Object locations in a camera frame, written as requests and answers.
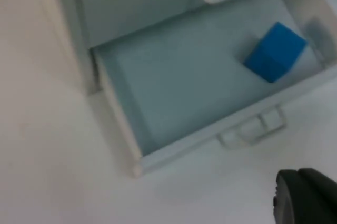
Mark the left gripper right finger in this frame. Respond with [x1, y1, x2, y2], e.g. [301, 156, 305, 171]
[298, 167, 337, 224]

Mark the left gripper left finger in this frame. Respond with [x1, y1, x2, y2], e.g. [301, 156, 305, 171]
[272, 169, 312, 224]

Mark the blue cube block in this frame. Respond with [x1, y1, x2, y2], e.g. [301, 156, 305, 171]
[243, 22, 308, 84]

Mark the grey drawer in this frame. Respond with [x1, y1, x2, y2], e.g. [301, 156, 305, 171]
[91, 0, 337, 179]

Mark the small grey chest of drawers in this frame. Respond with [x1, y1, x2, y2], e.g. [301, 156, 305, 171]
[54, 0, 337, 96]

